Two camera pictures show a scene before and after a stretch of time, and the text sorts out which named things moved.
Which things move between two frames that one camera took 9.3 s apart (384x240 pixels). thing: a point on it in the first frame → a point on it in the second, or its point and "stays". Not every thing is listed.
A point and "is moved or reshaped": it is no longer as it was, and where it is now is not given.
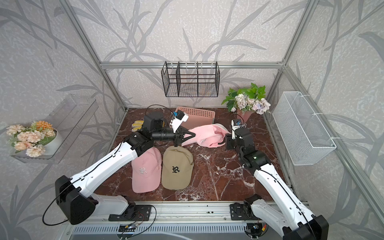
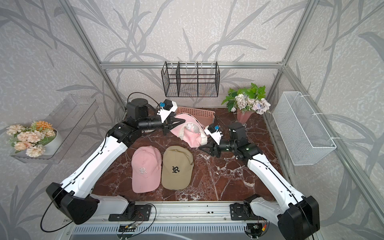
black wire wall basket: x=190 y=79 stays
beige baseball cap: x=177 y=167 stays
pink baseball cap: x=211 y=135 is moved or reshaped
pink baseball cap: x=146 y=171 stays
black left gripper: x=179 y=138 → x=167 y=123
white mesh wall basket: x=305 y=138 stays
